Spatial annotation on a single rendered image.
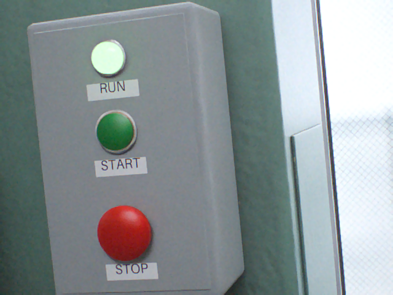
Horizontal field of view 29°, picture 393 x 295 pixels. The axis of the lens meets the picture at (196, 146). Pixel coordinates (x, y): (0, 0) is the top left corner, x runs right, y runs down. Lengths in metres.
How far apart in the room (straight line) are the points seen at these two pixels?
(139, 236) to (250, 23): 0.14
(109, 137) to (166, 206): 0.05
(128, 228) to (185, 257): 0.03
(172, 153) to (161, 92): 0.03
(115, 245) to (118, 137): 0.06
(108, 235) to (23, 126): 0.13
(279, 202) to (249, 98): 0.07
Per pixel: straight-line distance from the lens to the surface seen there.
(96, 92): 0.42
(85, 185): 0.43
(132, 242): 0.42
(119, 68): 0.42
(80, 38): 0.43
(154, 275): 0.43
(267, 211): 0.47
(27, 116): 0.51
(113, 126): 0.42
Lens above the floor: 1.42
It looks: 3 degrees down
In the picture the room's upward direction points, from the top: 6 degrees counter-clockwise
